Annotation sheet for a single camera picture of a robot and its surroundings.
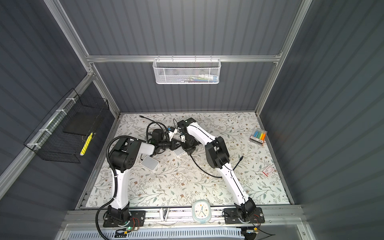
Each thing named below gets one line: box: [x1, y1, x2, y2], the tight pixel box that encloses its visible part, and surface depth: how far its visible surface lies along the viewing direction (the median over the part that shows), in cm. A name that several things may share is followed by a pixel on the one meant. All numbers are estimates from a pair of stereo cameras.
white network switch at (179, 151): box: [172, 146, 186, 157], surface depth 98 cm
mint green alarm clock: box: [191, 199, 212, 224], surface depth 75 cm
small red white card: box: [262, 165, 275, 177], surface depth 91 cm
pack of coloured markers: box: [249, 128, 268, 146], surface depth 107 cm
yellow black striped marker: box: [79, 132, 94, 156], surface depth 71 cm
